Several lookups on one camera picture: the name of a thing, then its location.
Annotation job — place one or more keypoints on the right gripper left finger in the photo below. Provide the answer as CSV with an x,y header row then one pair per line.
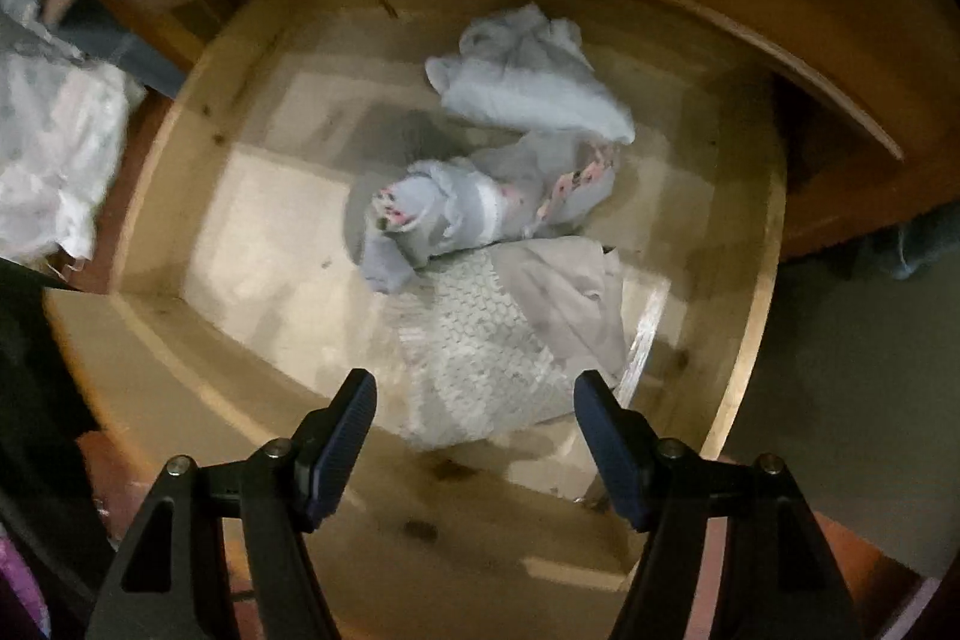
x,y
170,578

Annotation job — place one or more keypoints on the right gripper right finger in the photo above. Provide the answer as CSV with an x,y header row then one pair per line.
x,y
779,577

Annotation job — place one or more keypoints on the grey floral underwear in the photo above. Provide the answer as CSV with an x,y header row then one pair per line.
x,y
543,185

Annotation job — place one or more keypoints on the beige lace underwear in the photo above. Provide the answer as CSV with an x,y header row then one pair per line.
x,y
494,338

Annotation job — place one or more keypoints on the wooden drawer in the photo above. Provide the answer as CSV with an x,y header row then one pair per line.
x,y
234,307

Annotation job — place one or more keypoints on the white plastic bag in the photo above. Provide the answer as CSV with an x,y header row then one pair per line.
x,y
65,112

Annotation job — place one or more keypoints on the light grey underwear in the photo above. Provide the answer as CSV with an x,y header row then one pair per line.
x,y
523,71

